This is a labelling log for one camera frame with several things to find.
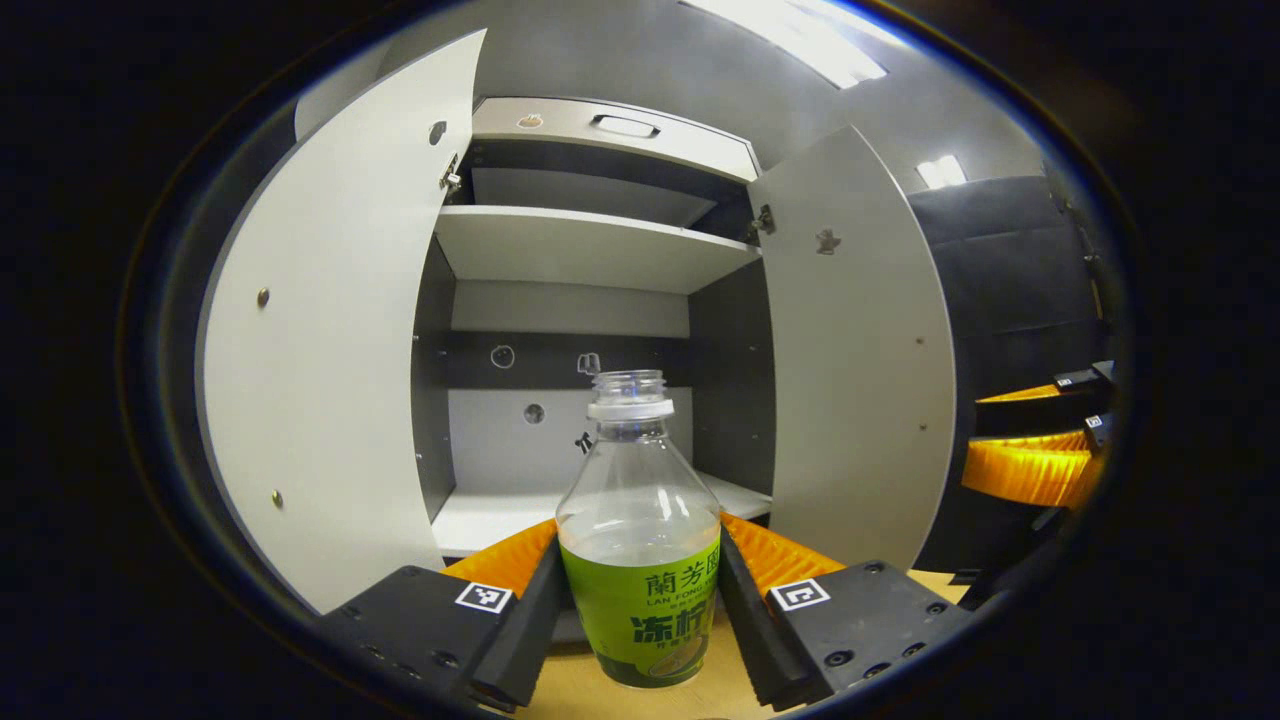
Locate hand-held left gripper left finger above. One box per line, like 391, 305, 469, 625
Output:
310, 518, 572, 713

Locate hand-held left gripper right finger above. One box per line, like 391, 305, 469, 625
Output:
715, 512, 976, 712

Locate clear bottle with green label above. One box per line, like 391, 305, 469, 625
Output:
555, 370, 723, 691

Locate white cabinet door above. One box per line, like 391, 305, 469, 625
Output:
745, 125, 959, 573
195, 28, 488, 616

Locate white cabinet shelf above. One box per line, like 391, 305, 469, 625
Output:
433, 205, 761, 296

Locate beige cabinet drawer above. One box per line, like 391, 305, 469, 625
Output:
470, 97, 763, 184

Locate black backdrop cloth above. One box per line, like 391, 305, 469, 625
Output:
905, 175, 1117, 601

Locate small ceiling light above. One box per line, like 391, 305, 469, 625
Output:
915, 153, 969, 191

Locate long ceiling light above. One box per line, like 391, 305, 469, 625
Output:
683, 0, 891, 91

